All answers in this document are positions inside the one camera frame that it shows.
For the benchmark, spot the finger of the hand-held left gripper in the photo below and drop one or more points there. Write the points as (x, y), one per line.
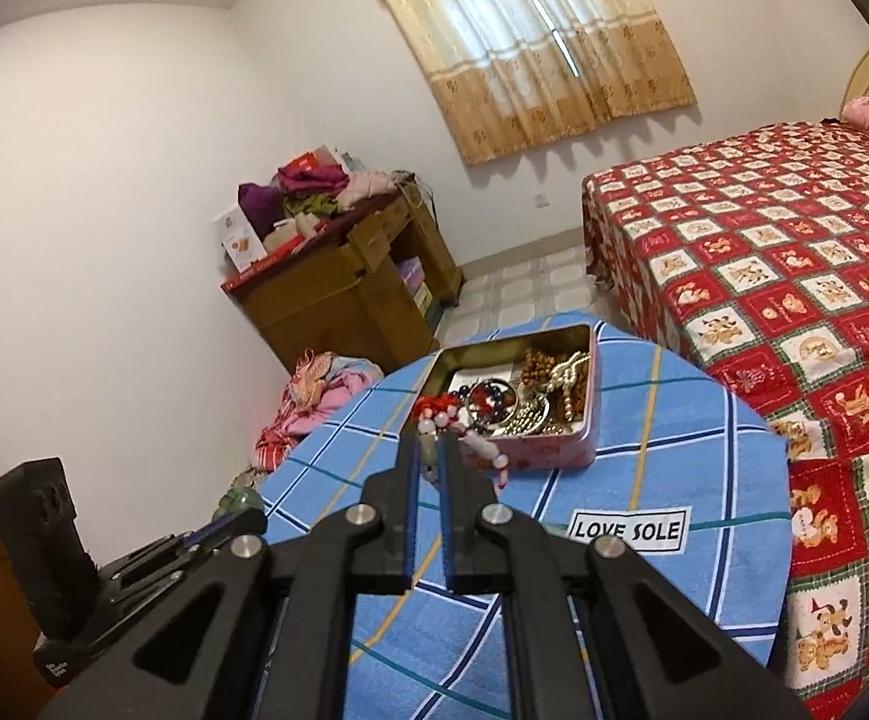
(224, 534)

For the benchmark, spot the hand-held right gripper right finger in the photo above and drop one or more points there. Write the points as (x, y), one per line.
(447, 532)

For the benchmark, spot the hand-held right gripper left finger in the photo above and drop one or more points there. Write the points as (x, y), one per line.
(412, 529)

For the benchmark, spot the green jade pendant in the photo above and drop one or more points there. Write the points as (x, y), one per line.
(238, 502)

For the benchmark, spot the pink tin box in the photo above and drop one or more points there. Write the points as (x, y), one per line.
(547, 454)

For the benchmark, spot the pink clothes pile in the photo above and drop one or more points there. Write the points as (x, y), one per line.
(322, 397)

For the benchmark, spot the blue plaid tablecloth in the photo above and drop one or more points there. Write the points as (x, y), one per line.
(629, 465)

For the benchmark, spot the brown wooden desk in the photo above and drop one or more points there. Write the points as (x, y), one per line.
(329, 307)

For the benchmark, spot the pink box in desk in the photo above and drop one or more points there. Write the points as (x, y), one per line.
(413, 277)

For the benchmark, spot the flat red box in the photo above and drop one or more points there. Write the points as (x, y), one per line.
(266, 266)

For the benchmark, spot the white cardboard box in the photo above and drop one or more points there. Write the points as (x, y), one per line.
(241, 240)

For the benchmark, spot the purple cloth bundle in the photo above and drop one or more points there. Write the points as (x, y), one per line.
(260, 206)

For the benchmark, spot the green cloth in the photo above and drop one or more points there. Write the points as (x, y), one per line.
(313, 205)

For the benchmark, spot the beige pink cloth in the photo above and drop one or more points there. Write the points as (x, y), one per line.
(367, 186)

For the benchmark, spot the magenta cloth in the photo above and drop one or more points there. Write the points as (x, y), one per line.
(311, 178)

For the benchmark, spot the red printed bed blanket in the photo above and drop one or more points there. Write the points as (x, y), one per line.
(764, 262)

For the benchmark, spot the beige patterned curtain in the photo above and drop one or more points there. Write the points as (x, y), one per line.
(532, 45)

